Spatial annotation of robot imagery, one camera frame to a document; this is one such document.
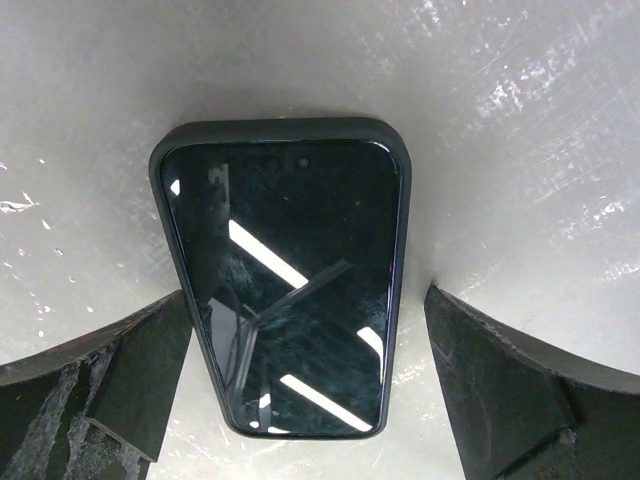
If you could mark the black smartphone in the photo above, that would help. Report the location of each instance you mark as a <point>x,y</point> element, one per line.
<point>288,237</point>

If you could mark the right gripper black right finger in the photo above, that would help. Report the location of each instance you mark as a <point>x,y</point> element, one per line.
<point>520,408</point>

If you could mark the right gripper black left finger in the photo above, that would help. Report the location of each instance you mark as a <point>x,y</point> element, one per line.
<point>96,407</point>

